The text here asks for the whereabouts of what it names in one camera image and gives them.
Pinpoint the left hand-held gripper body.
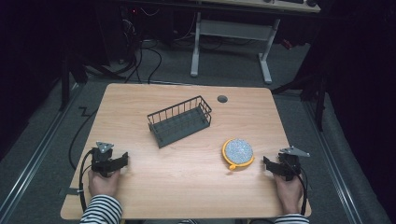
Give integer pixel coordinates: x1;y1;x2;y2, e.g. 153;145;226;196
91;141;116;178

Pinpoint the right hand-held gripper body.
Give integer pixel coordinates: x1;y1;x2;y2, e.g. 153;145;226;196
277;146;311;182

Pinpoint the person's left hand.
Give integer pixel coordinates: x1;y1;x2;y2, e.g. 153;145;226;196
87;168;121;198

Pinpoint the person's right hand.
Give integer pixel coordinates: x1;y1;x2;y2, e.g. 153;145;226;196
273;173;304;216

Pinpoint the round yellow-rimmed speckled sponge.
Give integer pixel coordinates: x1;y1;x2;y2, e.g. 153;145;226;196
220;137;256;171

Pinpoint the black metal stand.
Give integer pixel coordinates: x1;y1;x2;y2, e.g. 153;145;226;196
58;46;127;112
270;71;329;133

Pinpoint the white-framed background desk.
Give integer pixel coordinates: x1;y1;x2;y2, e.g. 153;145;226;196
190;0;321;85

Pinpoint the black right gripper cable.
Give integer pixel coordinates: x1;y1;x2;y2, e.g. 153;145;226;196
288;161;309;217

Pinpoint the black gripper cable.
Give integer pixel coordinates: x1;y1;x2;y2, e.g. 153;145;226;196
78;148;95;213
288;161;309;217

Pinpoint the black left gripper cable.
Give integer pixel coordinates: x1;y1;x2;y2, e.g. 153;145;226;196
78;148;95;213

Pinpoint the black floor cable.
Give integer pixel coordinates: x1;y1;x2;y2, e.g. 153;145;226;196
67;106;99;171

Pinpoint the metal floor rail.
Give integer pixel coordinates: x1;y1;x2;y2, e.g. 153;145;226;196
303;101;365;224
0;82;85;216

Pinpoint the dark wire basket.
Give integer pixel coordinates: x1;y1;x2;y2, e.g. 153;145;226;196
147;94;213;149

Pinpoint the bundle of black cables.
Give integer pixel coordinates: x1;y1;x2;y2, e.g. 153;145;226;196
120;6;163;85

